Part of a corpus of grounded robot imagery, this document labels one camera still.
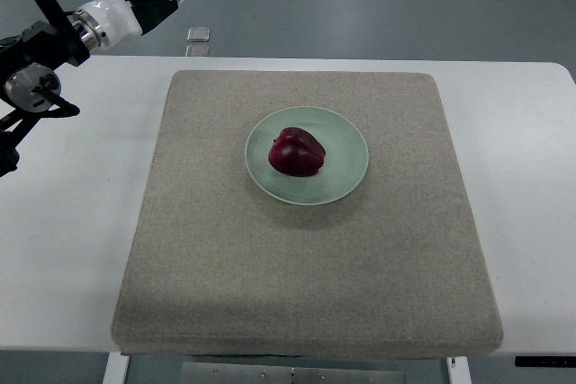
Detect dark red apple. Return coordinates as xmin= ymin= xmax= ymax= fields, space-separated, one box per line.
xmin=267 ymin=127 xmax=327 ymax=177

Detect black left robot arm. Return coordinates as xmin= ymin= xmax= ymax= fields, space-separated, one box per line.
xmin=1 ymin=0 xmax=185 ymax=174

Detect upper metal floor plate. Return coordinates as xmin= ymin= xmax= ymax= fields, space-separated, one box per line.
xmin=186 ymin=27 xmax=211 ymax=43

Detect metal floor plate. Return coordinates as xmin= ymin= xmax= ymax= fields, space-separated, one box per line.
xmin=184 ymin=43 xmax=210 ymax=57
xmin=186 ymin=27 xmax=211 ymax=43

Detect lower metal floor plate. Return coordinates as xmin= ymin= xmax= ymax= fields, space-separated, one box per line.
xmin=184 ymin=43 xmax=210 ymax=57

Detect pale green plate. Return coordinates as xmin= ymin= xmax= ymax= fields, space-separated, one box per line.
xmin=245 ymin=106 xmax=369 ymax=206

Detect beige fabric cushion mat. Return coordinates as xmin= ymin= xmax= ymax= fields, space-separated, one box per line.
xmin=111 ymin=71 xmax=503 ymax=359

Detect white table leg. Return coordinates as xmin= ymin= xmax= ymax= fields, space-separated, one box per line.
xmin=102 ymin=352 xmax=130 ymax=384

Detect black table control panel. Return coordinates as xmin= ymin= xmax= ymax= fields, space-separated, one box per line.
xmin=514 ymin=356 xmax=576 ymax=369

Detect grey metal base plate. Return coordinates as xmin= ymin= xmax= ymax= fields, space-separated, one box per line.
xmin=179 ymin=362 xmax=406 ymax=384

